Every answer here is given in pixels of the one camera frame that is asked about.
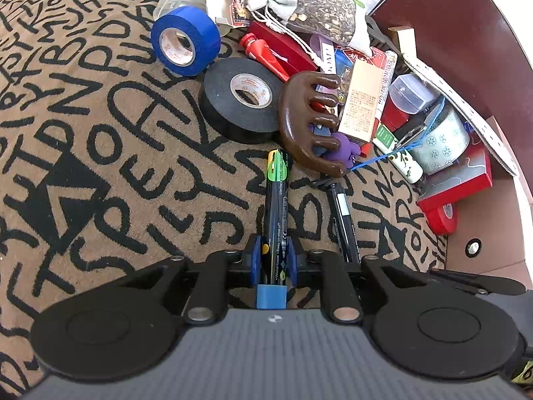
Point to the white patterned tape roll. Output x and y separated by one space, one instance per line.
441 141

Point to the black tape roll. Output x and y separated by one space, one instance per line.
220 100

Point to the flat red box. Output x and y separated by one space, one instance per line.
462 183

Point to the clear plastic small case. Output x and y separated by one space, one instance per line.
412 91

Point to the red tube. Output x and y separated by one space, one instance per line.
266 56

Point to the purple toy figure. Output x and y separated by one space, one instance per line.
343 148

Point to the letter printed rug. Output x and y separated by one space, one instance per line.
104 133

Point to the brown wooden claw massager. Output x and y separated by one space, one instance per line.
295 116

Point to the black marker with green cap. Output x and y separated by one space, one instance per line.
276 200

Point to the red tape roll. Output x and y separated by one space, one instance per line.
443 218

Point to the plain black marker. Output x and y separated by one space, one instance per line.
343 221

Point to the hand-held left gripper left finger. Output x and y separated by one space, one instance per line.
255 258

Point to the long red box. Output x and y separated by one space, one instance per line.
283 43

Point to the blue tape roll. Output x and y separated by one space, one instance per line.
195 25

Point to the small red box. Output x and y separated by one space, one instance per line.
393 116

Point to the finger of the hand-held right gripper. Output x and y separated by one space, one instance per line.
479 282

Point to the white perforated strip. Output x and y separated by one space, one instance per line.
466 104

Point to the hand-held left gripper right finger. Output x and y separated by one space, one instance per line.
293 260

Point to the white and green bottle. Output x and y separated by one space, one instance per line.
402 162

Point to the beige carton box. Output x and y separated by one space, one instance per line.
360 100

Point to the purple plastic scoop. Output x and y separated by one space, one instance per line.
318 43

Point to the cardboard box container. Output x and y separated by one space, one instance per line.
466 25

